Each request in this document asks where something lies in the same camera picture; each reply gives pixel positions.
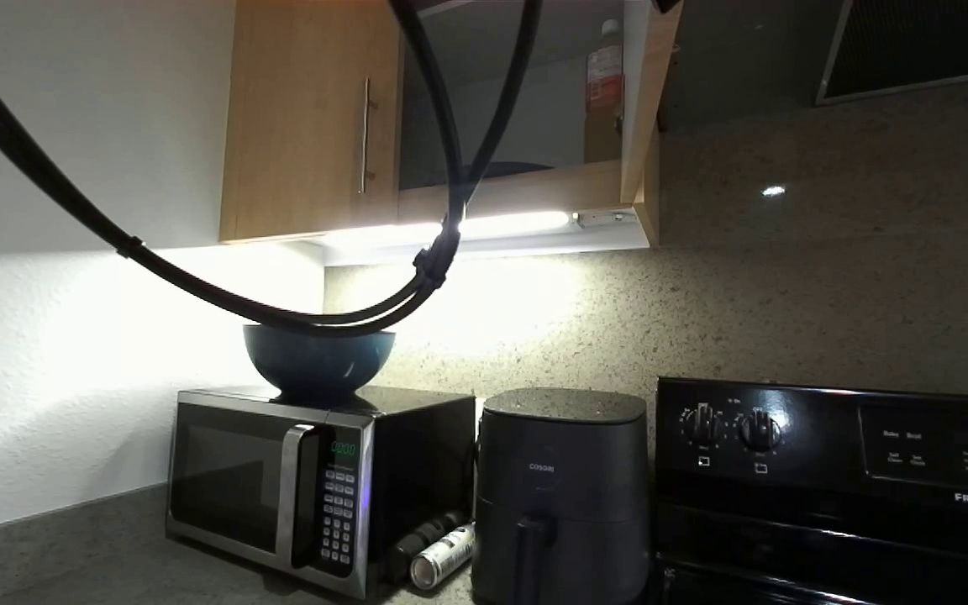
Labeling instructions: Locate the wooden cupboard body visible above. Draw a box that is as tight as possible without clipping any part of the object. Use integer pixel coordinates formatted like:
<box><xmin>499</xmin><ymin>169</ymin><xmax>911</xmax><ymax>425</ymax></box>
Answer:
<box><xmin>398</xmin><ymin>0</ymin><xmax>644</xmax><ymax>222</ymax></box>

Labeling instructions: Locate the dark blue bowl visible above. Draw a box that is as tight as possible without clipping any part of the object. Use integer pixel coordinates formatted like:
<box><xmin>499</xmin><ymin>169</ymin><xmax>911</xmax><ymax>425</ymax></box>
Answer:
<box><xmin>243</xmin><ymin>323</ymin><xmax>401</xmax><ymax>407</ymax></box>

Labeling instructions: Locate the dark grey air fryer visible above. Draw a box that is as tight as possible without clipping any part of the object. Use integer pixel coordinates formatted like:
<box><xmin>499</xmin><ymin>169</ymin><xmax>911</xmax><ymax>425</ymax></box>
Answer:
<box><xmin>472</xmin><ymin>388</ymin><xmax>653</xmax><ymax>605</ymax></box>

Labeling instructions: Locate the black stove knob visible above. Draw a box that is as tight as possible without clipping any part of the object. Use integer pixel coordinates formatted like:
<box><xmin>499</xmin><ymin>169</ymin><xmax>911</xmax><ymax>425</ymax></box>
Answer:
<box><xmin>676</xmin><ymin>399</ymin><xmax>729</xmax><ymax>453</ymax></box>
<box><xmin>733</xmin><ymin>407</ymin><xmax>790</xmax><ymax>457</ymax></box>

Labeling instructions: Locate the dark bottle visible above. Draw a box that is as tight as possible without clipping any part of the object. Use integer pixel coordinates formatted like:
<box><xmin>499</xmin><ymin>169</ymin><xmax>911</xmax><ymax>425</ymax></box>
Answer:
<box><xmin>387</xmin><ymin>511</ymin><xmax>463</xmax><ymax>585</ymax></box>

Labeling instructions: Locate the white spray can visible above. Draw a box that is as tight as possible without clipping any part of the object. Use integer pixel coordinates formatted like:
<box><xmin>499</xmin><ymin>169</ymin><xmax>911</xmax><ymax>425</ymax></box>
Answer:
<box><xmin>406</xmin><ymin>521</ymin><xmax>479</xmax><ymax>595</ymax></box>

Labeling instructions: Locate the red labelled bottle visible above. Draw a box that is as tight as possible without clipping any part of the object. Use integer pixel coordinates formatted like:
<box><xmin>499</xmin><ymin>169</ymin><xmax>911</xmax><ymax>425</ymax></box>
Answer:
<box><xmin>585</xmin><ymin>14</ymin><xmax>624</xmax><ymax>111</ymax></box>

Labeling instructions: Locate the black steel microwave oven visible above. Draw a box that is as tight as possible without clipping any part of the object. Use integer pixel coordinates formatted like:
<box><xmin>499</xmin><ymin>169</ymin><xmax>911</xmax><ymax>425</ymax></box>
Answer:
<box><xmin>165</xmin><ymin>383</ymin><xmax>479</xmax><ymax>601</ymax></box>

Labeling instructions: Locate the black range hood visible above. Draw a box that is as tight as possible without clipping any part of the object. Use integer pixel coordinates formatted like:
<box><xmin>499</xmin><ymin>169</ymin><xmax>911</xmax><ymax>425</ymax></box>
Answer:
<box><xmin>654</xmin><ymin>0</ymin><xmax>968</xmax><ymax>135</ymax></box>

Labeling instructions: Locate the black electric stove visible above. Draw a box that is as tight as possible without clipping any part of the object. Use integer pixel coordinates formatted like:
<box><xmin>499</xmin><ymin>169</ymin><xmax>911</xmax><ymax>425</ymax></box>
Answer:
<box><xmin>650</xmin><ymin>373</ymin><xmax>968</xmax><ymax>605</ymax></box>

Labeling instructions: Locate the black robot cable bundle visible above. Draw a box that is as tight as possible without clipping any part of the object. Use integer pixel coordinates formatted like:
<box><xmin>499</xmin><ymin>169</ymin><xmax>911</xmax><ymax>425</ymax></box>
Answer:
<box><xmin>0</xmin><ymin>0</ymin><xmax>543</xmax><ymax>335</ymax></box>

